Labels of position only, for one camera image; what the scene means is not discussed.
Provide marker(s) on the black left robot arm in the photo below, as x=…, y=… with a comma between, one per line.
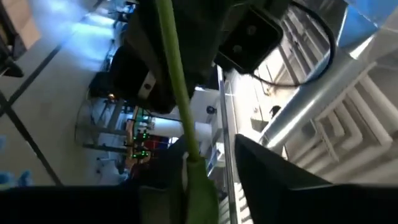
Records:
x=130, y=84

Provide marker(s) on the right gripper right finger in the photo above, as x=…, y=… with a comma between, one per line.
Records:
x=295, y=199

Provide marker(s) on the silver ventilation duct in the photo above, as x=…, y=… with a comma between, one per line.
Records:
x=311, y=105

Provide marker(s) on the grey overhead beam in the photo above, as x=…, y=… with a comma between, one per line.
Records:
x=227, y=124

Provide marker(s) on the blue artificial flower bunch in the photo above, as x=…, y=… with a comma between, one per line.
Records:
x=18, y=179

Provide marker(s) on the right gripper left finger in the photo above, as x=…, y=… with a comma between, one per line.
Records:
x=62, y=205

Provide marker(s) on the white artificial tulip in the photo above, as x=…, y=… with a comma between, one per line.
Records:
x=178, y=77

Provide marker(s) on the red storage shelf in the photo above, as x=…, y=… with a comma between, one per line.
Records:
x=158, y=143

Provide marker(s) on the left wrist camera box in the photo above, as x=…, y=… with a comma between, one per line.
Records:
x=248, y=40

